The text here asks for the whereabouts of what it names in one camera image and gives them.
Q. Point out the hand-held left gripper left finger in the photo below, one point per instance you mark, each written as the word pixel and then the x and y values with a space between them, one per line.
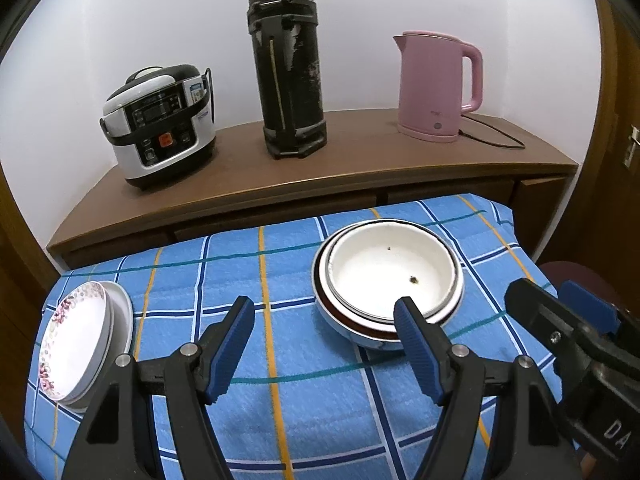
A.
pixel 232 347

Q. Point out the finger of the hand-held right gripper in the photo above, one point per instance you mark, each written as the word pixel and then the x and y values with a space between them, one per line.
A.
pixel 590 305
pixel 542 310

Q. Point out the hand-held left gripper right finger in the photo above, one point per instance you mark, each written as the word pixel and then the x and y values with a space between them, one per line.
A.
pixel 417 352

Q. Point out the white enamel bowl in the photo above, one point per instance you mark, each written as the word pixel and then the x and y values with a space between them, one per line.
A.
pixel 321 266
pixel 380 275

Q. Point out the floral rim white plate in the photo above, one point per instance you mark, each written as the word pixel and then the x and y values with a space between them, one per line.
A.
pixel 70 340

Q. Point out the dark red stool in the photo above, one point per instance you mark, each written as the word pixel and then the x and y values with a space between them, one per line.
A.
pixel 565 272

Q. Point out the blue plaid tablecloth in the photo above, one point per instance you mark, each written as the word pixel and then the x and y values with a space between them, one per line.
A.
pixel 280 310

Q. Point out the plain white plate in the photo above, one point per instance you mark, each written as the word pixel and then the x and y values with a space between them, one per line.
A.
pixel 120 320

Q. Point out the metal door latch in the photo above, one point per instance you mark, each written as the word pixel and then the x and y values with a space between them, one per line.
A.
pixel 634 142

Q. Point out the brown wooden cabinet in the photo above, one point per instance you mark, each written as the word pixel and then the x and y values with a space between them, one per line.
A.
pixel 350 155

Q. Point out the brown wooden door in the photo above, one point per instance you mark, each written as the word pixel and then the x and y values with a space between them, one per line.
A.
pixel 615 85

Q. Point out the white black rice cooker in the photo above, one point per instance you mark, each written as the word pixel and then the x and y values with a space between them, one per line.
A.
pixel 160 130

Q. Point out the pink electric kettle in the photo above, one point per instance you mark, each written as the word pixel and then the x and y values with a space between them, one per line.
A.
pixel 430 90

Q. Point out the black thermos flask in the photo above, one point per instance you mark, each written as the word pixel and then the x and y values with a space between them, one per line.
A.
pixel 290 80

